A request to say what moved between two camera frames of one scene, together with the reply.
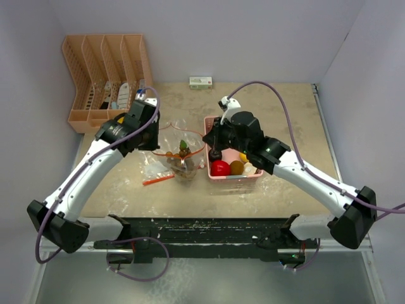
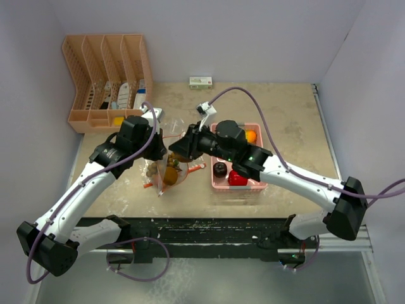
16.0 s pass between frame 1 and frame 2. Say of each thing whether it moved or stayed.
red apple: moved
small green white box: stayed
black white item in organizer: stayed
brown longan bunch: moved
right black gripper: moved
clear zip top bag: moved
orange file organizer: stayed
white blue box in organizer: stayed
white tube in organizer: stayed
